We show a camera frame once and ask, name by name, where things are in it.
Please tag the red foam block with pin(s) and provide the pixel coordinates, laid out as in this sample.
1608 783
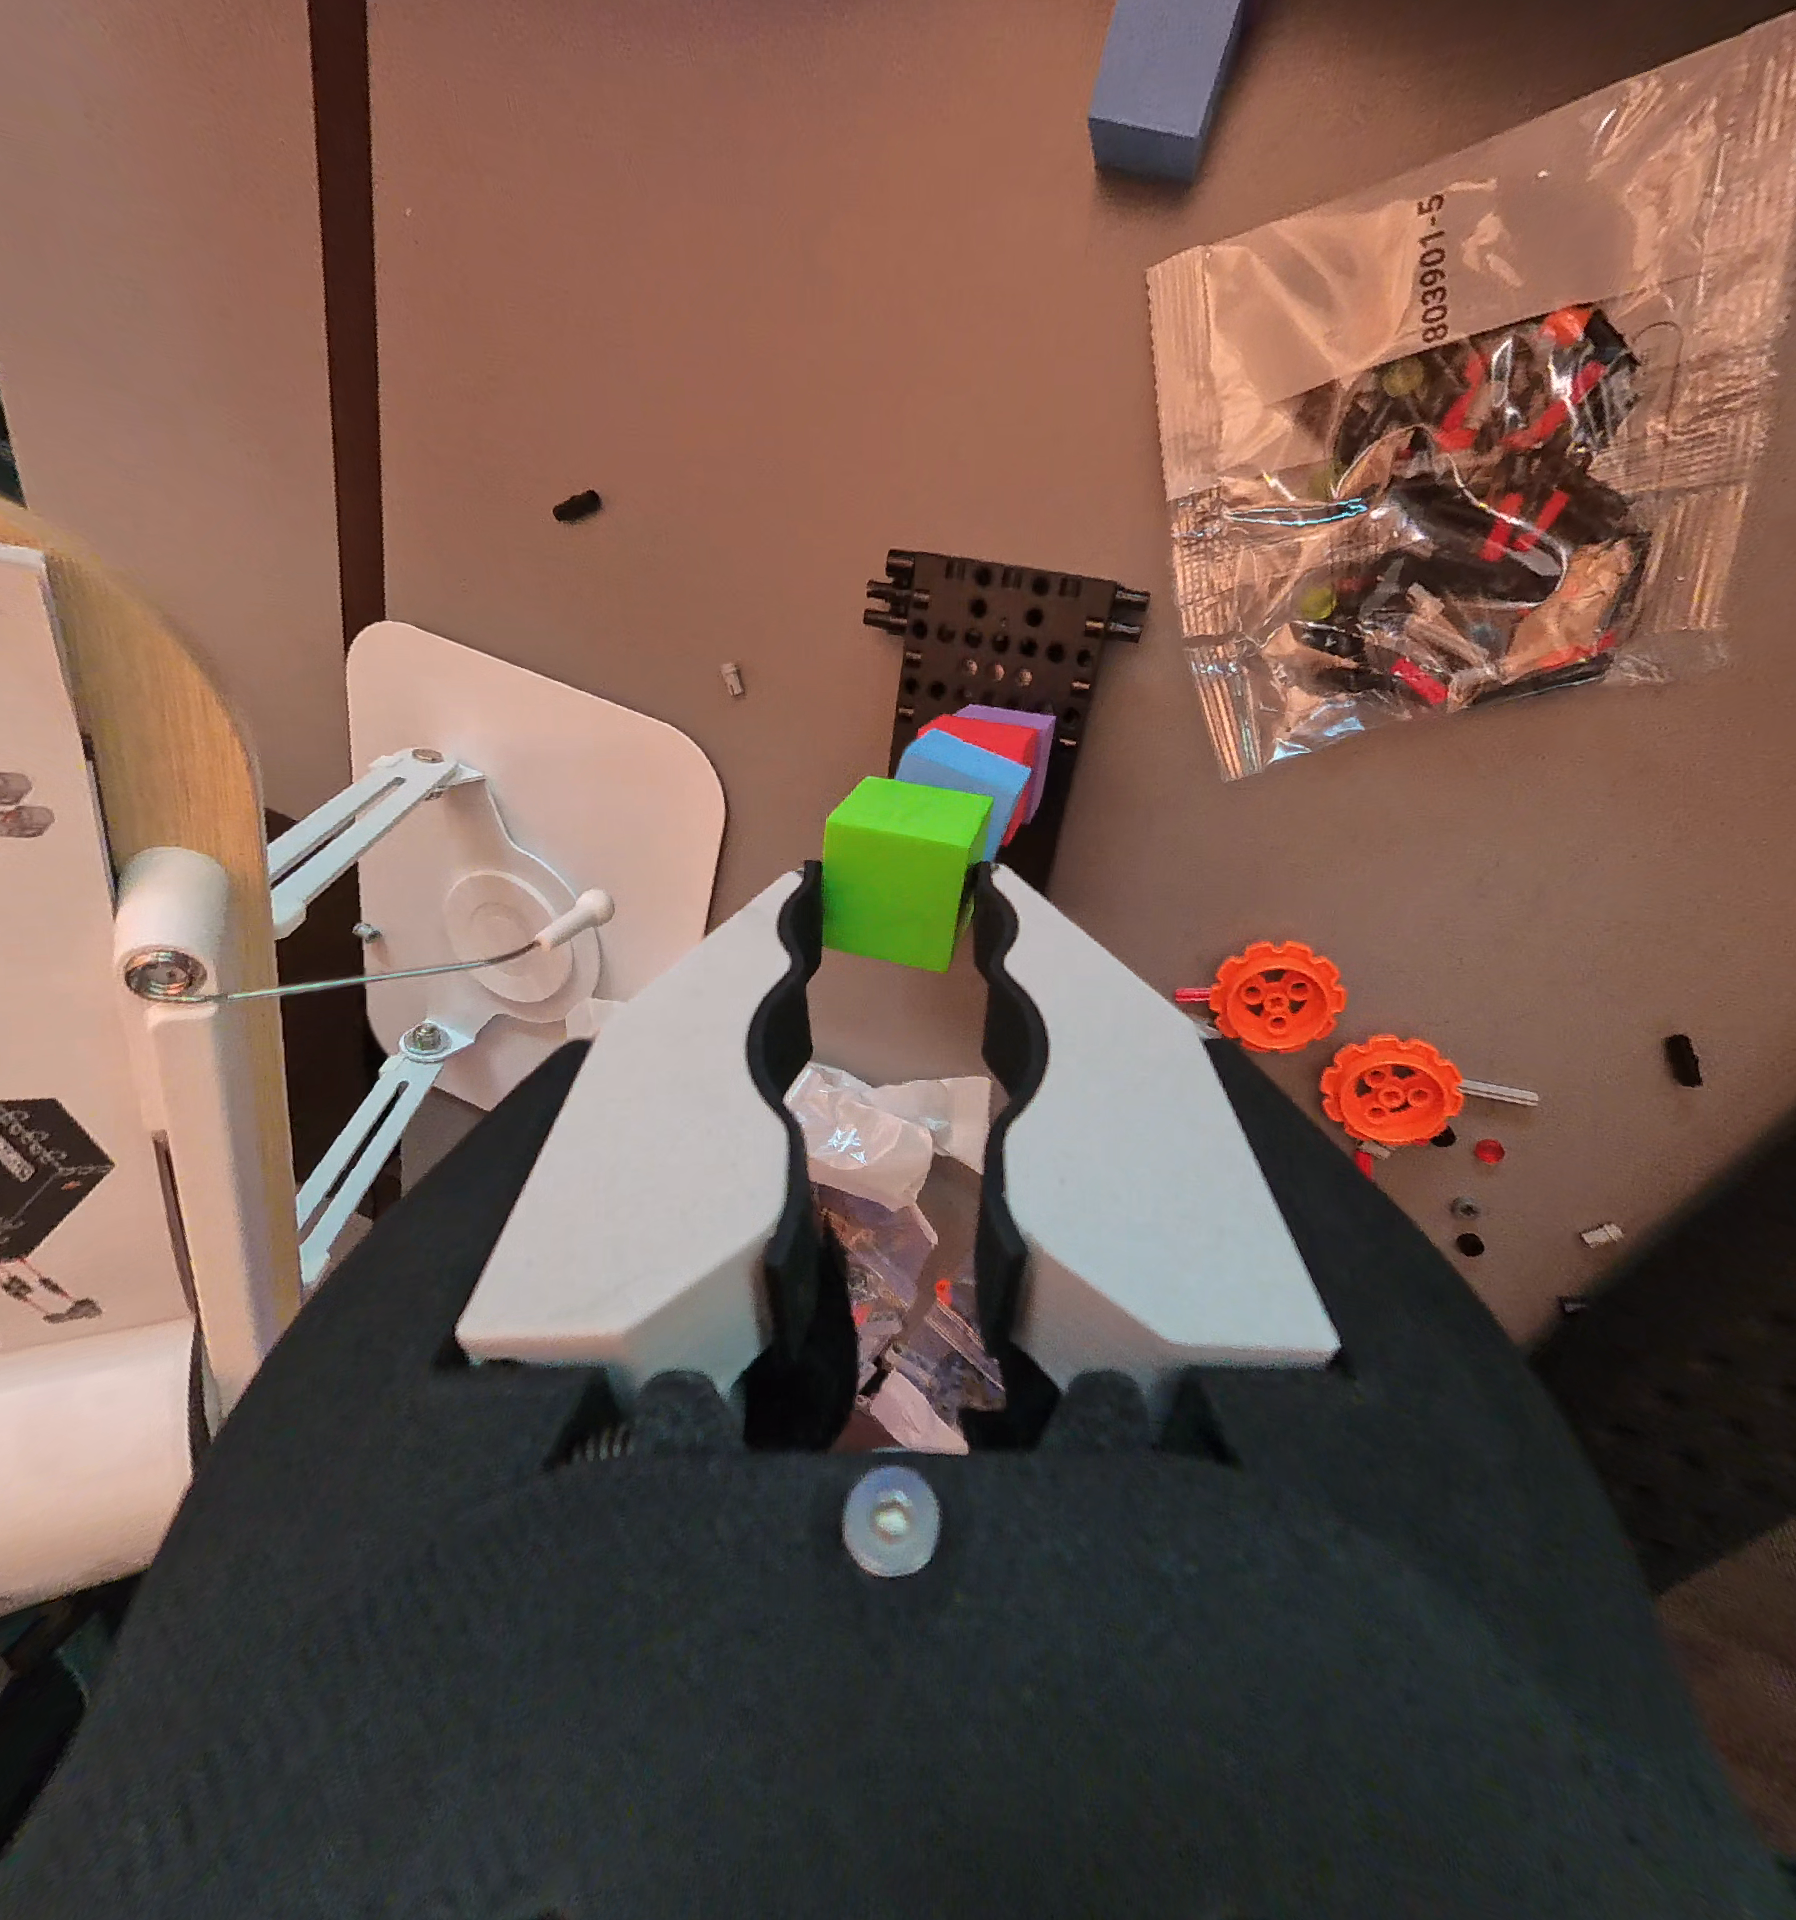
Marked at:
973 736

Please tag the thin grey axle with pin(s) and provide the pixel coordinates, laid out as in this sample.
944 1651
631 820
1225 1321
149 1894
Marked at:
1498 1094

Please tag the dark perforated panel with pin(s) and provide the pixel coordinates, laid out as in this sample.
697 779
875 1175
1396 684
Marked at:
1710 1351

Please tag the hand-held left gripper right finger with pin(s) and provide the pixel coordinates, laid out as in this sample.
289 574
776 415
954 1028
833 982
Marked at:
1169 1200

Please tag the green foam block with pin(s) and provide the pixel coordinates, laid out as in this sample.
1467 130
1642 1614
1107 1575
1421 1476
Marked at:
899 885

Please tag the small black pin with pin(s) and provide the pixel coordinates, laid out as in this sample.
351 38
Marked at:
579 506

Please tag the white-tipped metal rod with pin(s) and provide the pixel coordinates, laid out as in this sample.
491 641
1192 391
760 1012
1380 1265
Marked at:
581 913

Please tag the grey desk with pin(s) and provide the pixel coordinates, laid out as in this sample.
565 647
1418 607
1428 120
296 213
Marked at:
838 299

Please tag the shiny bag of black parts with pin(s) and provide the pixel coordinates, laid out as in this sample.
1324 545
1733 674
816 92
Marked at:
1468 495

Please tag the black long pin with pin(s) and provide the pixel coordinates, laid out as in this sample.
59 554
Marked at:
1683 1058

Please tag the orange plastic gear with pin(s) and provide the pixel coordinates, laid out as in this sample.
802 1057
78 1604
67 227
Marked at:
1392 1091
1278 997

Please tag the crinkled bag of orange gears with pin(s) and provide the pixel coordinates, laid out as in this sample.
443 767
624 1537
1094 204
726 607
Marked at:
885 1125

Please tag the black perforated plastic box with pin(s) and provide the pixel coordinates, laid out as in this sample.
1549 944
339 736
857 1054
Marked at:
1002 631

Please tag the purple foam block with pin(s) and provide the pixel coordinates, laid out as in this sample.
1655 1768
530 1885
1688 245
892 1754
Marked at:
1040 766

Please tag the white rounded stand base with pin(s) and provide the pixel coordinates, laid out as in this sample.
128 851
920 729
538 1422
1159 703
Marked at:
614 779

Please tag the blue foam block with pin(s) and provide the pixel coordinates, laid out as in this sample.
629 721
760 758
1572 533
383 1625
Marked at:
1160 90
960 767

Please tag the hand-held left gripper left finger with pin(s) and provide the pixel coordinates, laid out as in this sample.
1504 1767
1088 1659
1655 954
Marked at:
629 1200

